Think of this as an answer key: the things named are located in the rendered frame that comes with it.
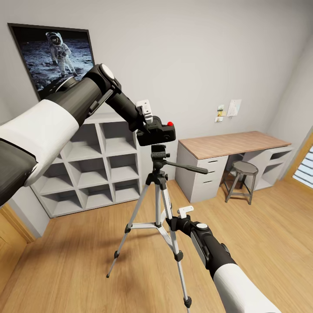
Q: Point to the digital camera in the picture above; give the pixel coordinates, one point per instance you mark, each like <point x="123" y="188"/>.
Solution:
<point x="159" y="133"/>

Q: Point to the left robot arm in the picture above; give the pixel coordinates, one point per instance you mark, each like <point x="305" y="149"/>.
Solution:
<point x="31" y="142"/>

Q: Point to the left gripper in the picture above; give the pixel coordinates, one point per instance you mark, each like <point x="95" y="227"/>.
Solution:
<point x="130" y="114"/>

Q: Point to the door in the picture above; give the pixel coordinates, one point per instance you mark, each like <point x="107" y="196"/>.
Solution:
<point x="14" y="237"/>

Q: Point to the painting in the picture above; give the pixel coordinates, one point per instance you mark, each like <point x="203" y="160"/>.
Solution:
<point x="51" y="55"/>

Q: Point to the camera tripod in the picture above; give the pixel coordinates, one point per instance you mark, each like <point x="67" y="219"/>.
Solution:
<point x="159" y="177"/>

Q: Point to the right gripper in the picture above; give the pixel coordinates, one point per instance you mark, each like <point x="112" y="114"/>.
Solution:
<point x="177" y="223"/>

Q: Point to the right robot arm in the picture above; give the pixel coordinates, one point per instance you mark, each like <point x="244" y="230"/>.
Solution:
<point x="237" y="292"/>

